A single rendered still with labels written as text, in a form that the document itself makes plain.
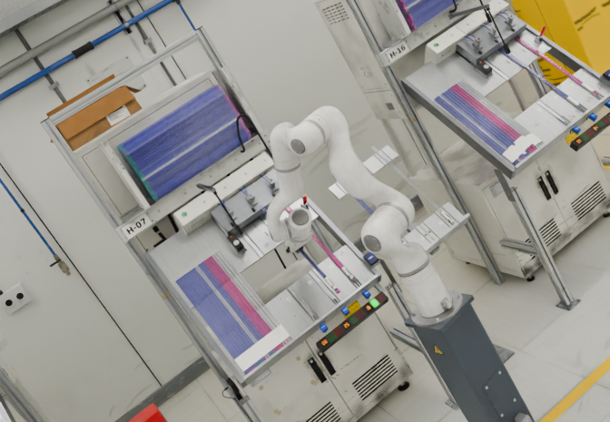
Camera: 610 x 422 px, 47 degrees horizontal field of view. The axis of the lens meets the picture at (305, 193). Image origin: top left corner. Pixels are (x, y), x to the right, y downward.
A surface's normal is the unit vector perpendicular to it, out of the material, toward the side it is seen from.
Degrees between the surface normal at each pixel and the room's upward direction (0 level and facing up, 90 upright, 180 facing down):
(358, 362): 90
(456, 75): 45
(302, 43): 90
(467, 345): 90
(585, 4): 90
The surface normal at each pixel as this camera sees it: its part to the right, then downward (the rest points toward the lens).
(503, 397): 0.51, -0.03
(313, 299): -0.07, -0.52
